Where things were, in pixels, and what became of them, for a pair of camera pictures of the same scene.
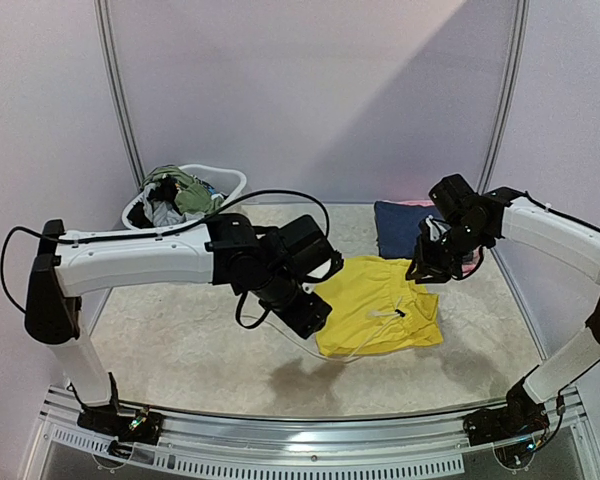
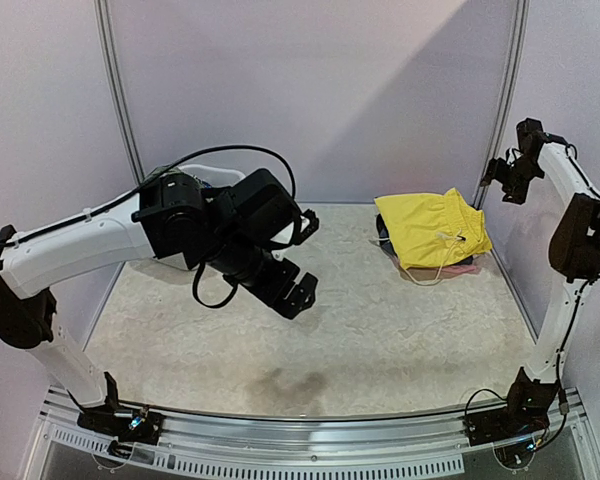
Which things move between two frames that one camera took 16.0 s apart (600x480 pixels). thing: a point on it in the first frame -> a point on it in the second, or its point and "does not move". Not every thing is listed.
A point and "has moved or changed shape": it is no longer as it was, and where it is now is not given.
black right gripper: (427, 259) -> (506, 173)
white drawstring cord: (373, 313) has moved or changed shape
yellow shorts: (376, 307) -> (427, 229)
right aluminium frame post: (519, 38) does not move
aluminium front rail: (434, 443) does not move
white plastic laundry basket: (230, 181) does not move
